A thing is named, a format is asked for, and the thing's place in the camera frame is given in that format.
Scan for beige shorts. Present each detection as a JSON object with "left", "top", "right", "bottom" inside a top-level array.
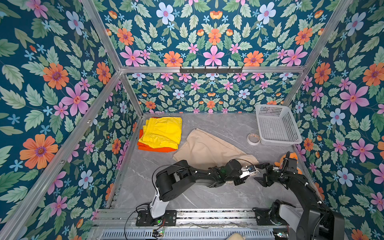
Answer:
[{"left": 173, "top": 129, "right": 259, "bottom": 170}]

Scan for black wall hook rail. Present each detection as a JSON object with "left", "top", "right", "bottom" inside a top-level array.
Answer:
[{"left": 179, "top": 66, "right": 243, "bottom": 74}]

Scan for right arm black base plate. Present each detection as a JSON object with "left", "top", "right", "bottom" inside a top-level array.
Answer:
[{"left": 252, "top": 208, "right": 282, "bottom": 226}]

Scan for beige rounded object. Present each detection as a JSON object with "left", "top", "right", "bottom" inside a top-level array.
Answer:
[{"left": 226, "top": 233, "right": 246, "bottom": 240}]

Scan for yellow shorts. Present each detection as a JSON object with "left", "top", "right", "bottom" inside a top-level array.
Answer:
[{"left": 139, "top": 117, "right": 183, "bottom": 150}]

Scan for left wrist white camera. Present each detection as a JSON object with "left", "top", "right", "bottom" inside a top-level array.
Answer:
[{"left": 240, "top": 165, "right": 259, "bottom": 179}]

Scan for white plastic laundry basket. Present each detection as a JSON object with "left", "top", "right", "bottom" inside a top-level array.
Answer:
[{"left": 255, "top": 105, "right": 303, "bottom": 147}]

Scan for orange shorts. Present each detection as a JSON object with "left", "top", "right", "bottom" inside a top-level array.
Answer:
[{"left": 137, "top": 128, "right": 178, "bottom": 153}]

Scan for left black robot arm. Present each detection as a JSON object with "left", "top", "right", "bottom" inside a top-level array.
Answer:
[{"left": 149, "top": 159, "right": 257, "bottom": 219}]

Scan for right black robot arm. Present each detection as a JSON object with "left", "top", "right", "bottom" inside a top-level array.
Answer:
[{"left": 253, "top": 152, "right": 346, "bottom": 240}]

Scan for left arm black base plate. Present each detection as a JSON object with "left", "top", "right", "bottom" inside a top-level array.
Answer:
[{"left": 136, "top": 210, "right": 177, "bottom": 227}]

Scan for white tape roll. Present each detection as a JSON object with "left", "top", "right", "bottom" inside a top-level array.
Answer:
[{"left": 247, "top": 133, "right": 261, "bottom": 146}]

